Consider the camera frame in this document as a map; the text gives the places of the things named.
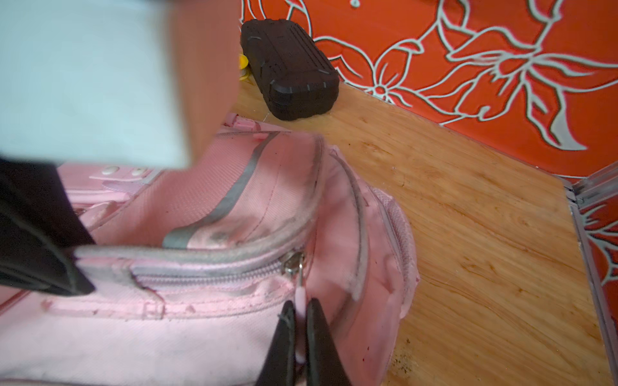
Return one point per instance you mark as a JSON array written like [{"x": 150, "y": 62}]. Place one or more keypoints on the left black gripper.
[{"x": 39, "y": 230}]

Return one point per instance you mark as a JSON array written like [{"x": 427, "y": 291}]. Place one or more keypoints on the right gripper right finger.
[{"x": 324, "y": 367}]

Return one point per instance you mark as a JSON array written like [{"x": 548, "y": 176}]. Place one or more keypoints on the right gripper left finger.
[{"x": 280, "y": 365}]

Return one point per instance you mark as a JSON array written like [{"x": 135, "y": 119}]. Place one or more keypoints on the pink student backpack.
[{"x": 192, "y": 267}]

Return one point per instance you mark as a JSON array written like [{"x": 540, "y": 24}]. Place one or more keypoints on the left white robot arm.
[{"x": 116, "y": 83}]

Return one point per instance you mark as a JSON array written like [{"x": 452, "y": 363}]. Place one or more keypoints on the black pencil case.
[{"x": 295, "y": 78}]

